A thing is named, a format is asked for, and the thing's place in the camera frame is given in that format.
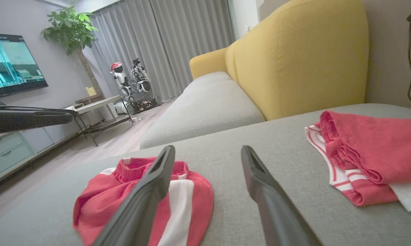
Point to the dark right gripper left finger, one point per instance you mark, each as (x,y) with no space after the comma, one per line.
(140,205)

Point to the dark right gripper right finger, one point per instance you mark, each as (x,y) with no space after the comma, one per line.
(277,212)

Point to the red shorts with white stripe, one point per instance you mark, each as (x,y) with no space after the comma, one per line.
(99,201)

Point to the red shirt with striped sleeves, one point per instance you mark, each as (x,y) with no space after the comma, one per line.
(386,150)

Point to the dark wheeled robot base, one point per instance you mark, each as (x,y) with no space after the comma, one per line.
(144,102)

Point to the grey television cabinet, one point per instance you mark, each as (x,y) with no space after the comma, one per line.
(11,153)

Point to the flat screen television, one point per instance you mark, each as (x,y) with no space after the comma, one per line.
(11,65)

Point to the large grey sofa ottoman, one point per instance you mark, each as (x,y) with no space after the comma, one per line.
(260,160)

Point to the small yellow box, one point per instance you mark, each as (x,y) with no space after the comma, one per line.
(90,91)

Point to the white ribbed container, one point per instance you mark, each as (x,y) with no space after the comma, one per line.
(108,112)

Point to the green potted tree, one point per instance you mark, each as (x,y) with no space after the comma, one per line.
(70,30)

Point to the white robot with red hat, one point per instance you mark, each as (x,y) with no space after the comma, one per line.
(120,77)

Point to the grey sofa seat cushion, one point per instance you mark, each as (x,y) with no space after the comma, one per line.
(205,109)

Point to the dark grey humanoid robot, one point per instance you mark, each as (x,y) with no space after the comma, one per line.
(140,75)

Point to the yellow sofa backrest cushion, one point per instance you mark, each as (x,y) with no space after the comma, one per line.
(301,61)

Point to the grey pleated curtain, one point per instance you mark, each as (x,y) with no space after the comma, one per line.
(164,44)

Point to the yellow sofa armrest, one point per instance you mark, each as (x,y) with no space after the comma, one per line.
(209,63)

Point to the metal frame side table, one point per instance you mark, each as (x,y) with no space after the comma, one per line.
(96,104)

